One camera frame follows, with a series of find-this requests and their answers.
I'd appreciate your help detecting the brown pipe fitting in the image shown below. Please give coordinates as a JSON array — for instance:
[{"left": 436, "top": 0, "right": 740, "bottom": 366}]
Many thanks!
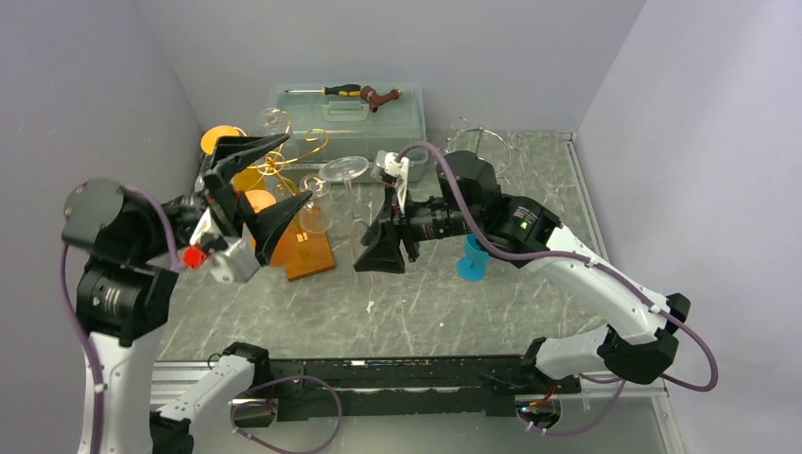
[{"left": 359, "top": 85, "right": 402, "bottom": 113}]

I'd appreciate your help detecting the yellow frosted wine glass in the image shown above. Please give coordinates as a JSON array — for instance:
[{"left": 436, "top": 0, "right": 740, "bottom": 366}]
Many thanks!
[{"left": 197, "top": 125, "right": 265, "bottom": 191}]

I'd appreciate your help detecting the silver wire cup rack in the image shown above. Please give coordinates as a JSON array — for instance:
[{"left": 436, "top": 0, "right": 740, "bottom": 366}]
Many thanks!
[{"left": 445, "top": 116, "right": 520, "bottom": 183}]

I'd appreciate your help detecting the clear stemless glass front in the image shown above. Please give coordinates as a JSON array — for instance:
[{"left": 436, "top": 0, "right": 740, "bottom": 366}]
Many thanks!
[{"left": 299, "top": 174, "right": 333, "bottom": 233}]

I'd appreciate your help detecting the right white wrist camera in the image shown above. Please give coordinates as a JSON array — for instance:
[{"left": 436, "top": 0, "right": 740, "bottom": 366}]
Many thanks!
[{"left": 370, "top": 150, "right": 410, "bottom": 211}]

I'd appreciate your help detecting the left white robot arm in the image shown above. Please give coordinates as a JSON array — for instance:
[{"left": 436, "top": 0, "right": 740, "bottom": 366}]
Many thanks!
[{"left": 61, "top": 133, "right": 310, "bottom": 453}]

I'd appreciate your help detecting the blue plastic wine glass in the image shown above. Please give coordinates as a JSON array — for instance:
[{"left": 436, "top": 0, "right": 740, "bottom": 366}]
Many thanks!
[{"left": 456, "top": 234, "right": 491, "bottom": 282}]

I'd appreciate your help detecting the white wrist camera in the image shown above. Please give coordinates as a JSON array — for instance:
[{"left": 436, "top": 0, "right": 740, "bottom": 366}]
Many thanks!
[
  {"left": 181, "top": 209, "right": 261, "bottom": 284},
  {"left": 370, "top": 150, "right": 410, "bottom": 211}
]

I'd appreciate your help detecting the clear plastic storage box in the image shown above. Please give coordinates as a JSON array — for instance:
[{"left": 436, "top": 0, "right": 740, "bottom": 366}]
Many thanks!
[{"left": 268, "top": 82, "right": 427, "bottom": 182}]

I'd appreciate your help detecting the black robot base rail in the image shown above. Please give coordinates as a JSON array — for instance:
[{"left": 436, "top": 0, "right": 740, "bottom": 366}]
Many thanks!
[{"left": 233, "top": 355, "right": 581, "bottom": 428}]

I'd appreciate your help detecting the small clear cup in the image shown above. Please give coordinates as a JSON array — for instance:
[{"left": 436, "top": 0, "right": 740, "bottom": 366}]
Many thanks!
[{"left": 320, "top": 156, "right": 370, "bottom": 282}]

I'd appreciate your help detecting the clear wine glass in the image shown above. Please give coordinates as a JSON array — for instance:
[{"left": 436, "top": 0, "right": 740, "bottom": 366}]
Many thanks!
[{"left": 256, "top": 108, "right": 300, "bottom": 161}]

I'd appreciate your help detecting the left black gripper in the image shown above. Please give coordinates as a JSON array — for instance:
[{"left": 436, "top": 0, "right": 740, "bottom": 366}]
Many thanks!
[{"left": 133, "top": 131, "right": 312, "bottom": 260}]

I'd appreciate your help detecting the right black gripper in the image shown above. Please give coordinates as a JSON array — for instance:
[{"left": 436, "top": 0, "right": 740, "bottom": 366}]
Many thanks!
[{"left": 355, "top": 183, "right": 481, "bottom": 272}]

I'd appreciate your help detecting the gold wire wine glass rack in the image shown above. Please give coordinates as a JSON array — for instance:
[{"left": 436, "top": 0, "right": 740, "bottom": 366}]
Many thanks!
[{"left": 245, "top": 108, "right": 336, "bottom": 282}]

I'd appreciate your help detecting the orange plastic wine glass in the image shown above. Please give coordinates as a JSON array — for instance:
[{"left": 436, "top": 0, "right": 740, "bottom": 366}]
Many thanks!
[{"left": 245, "top": 189, "right": 303, "bottom": 266}]

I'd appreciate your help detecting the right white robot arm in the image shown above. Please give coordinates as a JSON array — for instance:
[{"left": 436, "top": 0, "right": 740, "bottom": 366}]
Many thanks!
[{"left": 354, "top": 150, "right": 690, "bottom": 393}]

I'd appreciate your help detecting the black yellow screwdriver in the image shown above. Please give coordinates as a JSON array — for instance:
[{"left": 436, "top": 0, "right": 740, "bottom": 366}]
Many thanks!
[{"left": 284, "top": 83, "right": 362, "bottom": 97}]

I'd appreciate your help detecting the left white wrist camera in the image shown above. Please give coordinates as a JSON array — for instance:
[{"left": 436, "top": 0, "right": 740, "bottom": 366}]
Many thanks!
[{"left": 181, "top": 209, "right": 261, "bottom": 284}]

